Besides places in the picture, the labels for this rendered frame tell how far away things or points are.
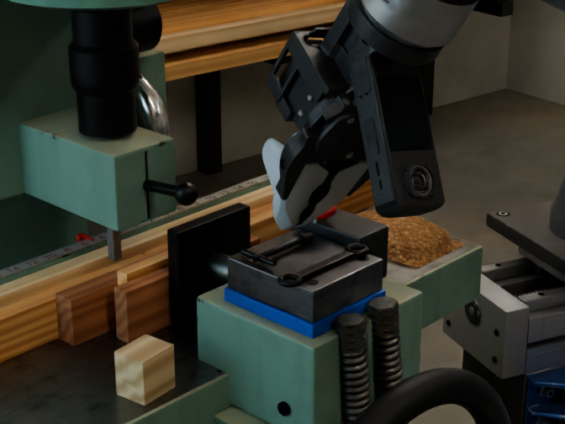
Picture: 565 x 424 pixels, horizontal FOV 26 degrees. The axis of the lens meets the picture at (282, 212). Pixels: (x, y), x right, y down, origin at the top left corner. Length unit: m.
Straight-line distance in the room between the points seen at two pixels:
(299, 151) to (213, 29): 2.55
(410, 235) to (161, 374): 0.36
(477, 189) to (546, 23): 1.14
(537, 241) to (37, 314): 0.68
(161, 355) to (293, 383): 0.11
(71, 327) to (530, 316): 0.60
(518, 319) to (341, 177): 0.57
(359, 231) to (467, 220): 2.71
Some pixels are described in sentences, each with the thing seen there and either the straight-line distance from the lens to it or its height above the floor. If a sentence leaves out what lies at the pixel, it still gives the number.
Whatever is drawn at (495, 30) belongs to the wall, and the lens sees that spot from 4.99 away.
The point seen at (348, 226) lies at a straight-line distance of 1.04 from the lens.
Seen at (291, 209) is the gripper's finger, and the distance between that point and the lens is 0.93.
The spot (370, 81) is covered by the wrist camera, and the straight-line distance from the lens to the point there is 0.84.
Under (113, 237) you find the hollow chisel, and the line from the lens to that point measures 1.12.
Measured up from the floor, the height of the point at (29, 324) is 0.92.
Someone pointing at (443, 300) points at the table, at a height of 0.86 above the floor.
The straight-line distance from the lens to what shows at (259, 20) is 3.51.
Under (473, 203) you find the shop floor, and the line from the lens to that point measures 3.87.
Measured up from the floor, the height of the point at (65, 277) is 0.94.
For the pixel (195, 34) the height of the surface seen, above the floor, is 0.61.
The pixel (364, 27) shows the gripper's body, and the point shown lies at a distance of 0.83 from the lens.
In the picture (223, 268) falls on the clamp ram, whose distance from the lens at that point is 1.09.
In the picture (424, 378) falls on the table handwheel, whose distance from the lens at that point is 0.92.
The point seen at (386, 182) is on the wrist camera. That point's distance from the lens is 0.83.
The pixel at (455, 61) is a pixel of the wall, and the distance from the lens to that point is 4.85.
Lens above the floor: 1.41
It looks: 22 degrees down
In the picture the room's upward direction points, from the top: straight up
